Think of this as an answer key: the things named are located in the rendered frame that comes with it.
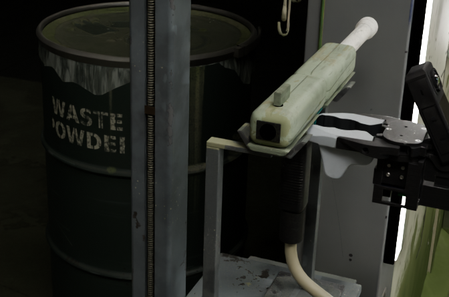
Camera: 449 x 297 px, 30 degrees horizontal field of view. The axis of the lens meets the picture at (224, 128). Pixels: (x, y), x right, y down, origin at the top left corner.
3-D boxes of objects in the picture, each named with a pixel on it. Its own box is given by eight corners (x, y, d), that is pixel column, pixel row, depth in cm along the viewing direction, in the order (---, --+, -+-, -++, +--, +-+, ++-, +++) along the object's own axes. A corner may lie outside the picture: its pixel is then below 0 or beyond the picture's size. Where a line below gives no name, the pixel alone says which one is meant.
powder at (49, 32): (-1, 34, 216) (-2, 29, 216) (149, 1, 255) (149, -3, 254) (145, 83, 184) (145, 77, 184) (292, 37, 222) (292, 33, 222)
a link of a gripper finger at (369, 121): (304, 155, 105) (373, 173, 101) (307, 111, 103) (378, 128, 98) (314, 147, 107) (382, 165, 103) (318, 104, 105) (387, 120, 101)
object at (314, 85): (278, 291, 96) (291, 103, 87) (239, 281, 97) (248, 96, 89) (371, 141, 138) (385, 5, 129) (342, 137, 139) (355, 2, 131)
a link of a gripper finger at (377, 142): (334, 153, 95) (413, 163, 93) (335, 141, 94) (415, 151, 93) (338, 138, 99) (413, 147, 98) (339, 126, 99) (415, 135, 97)
